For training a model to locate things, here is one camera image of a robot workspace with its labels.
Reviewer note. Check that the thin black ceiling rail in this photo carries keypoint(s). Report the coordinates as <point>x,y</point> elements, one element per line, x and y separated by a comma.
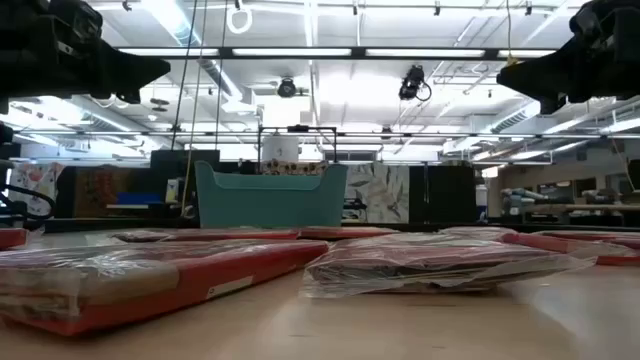
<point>450,135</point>

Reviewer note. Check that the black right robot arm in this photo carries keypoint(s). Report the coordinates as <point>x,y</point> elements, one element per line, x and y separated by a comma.
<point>631,60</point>

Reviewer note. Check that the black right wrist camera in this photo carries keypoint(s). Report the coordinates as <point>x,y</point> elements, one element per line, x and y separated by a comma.
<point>592,17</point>

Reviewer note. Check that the background workbench with equipment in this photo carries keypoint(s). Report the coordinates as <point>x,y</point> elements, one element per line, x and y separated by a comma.
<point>575,207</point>

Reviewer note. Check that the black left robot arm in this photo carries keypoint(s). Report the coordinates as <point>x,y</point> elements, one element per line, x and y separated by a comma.
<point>15,65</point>

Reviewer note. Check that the black aluminium table frame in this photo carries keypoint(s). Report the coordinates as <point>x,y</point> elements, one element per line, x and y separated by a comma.
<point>125,225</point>

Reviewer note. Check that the teal plastic basket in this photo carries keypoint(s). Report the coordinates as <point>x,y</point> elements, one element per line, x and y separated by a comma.
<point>270,205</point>

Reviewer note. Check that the brown orange patterned panel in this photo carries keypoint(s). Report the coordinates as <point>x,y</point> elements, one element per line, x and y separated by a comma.
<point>100,190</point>

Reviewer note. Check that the black cabinet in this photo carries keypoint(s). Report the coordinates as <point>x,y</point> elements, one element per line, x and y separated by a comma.
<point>442,195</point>

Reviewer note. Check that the black bar with strip lights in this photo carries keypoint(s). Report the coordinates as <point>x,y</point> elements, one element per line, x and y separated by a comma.
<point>357,52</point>

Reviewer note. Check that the floral patterned cloth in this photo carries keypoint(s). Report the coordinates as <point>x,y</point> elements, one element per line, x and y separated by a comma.
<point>290,167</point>

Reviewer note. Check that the blue box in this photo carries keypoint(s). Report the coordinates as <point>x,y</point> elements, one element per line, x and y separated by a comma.
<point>140,198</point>

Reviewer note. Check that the black round overhead camera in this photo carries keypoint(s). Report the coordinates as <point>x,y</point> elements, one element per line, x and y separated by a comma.
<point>287,88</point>

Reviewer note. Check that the white hanging loop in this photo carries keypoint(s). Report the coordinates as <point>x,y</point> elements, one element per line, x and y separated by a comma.
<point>229,21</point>

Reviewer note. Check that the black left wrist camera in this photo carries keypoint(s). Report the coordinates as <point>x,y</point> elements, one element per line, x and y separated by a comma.
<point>75,20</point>

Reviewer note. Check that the leaf print partition panel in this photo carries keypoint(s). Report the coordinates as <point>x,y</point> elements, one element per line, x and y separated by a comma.
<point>380,192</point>

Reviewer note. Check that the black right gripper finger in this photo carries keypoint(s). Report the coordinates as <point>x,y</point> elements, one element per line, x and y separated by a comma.
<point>554,104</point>
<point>540,75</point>

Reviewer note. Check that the white cylinder container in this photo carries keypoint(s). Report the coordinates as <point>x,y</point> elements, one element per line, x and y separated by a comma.
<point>280,148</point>

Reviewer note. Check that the black tube frame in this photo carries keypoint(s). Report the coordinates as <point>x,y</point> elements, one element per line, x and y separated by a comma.
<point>300,128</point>

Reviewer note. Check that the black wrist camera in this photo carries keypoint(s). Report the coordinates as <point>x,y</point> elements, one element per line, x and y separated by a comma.
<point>592,17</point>
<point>75,20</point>

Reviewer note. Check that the colourful floral panel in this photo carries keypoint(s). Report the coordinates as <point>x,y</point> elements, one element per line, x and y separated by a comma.
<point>35,185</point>

